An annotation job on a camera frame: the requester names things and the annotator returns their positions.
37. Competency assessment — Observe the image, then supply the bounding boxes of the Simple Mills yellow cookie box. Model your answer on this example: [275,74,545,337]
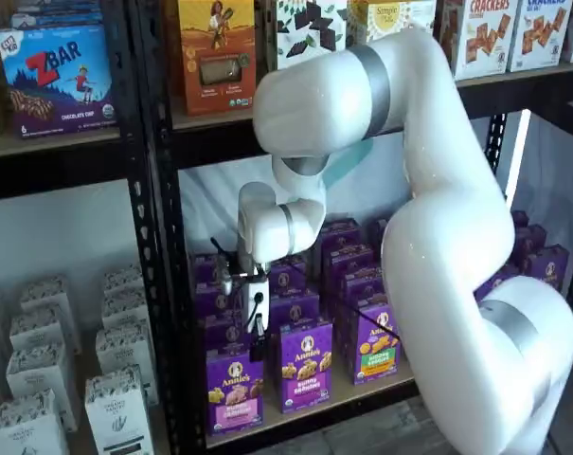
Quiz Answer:
[363,0,437,47]

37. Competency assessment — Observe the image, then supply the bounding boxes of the orange Revival snack box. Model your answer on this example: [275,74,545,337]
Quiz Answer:
[177,0,259,117]

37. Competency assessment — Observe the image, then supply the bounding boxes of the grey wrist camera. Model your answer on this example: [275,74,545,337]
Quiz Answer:
[219,267,243,296]

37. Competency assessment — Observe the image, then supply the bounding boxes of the Zbar chocolate chip box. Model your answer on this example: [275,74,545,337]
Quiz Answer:
[0,23,120,139]

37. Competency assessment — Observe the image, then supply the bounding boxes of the orange pretzel crackers box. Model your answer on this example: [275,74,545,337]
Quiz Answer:
[453,0,522,82]

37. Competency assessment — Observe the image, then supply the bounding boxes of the blue sea salt crackers box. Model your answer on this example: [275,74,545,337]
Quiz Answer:
[508,0,573,74]

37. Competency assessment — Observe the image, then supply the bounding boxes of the white chocolate pattern box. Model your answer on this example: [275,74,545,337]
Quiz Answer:
[275,0,349,71]

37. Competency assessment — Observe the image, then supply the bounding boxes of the purple box pink patch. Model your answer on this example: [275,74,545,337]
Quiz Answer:
[206,347,265,438]

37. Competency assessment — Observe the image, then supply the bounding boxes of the blue Zbar snack box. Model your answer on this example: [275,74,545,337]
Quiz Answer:
[9,0,105,29]

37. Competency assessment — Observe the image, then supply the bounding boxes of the purple box green orange patch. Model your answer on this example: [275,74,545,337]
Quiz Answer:
[353,302,403,387]

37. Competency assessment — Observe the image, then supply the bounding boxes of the black metal shelf rack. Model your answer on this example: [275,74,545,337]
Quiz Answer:
[0,0,160,455]
[124,0,573,455]

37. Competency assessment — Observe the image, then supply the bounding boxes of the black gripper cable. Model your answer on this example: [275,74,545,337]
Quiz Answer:
[246,291,267,334]

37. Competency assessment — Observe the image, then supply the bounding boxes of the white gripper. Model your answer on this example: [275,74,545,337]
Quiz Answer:
[242,278,271,363]

